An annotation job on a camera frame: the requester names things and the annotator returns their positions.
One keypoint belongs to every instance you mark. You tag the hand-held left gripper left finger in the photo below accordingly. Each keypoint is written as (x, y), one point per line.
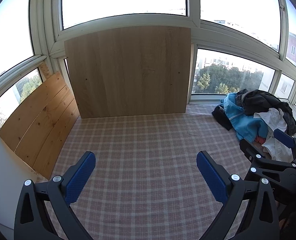
(80, 177)

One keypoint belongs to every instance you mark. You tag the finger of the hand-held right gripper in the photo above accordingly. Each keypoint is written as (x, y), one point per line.
(284, 138)
(250, 153)

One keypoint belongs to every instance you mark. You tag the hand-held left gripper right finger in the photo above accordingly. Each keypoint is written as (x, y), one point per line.
(210, 177)

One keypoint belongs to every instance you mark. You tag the dark grey pants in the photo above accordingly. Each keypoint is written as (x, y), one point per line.
(260, 100)

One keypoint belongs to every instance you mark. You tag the red garment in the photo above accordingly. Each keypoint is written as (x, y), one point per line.
(259, 140)

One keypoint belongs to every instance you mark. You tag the white shirt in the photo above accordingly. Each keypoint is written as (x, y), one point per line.
(270, 120)

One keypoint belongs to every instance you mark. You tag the blue jacket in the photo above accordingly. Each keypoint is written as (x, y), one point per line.
(247, 127)

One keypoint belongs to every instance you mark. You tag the navy cloth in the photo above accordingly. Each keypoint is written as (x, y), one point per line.
(220, 117)

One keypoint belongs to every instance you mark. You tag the pine plank board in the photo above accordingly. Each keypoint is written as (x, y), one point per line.
(38, 130)

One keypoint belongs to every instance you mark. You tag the pink plaid table cloth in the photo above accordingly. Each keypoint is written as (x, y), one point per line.
(143, 150)

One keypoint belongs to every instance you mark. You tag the thin wooden panel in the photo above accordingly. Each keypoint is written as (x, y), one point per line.
(193, 60)

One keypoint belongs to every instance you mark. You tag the narrow wooden strip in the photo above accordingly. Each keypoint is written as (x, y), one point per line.
(46, 73)

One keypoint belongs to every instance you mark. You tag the large oak wooden board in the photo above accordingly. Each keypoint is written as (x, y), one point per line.
(128, 72)

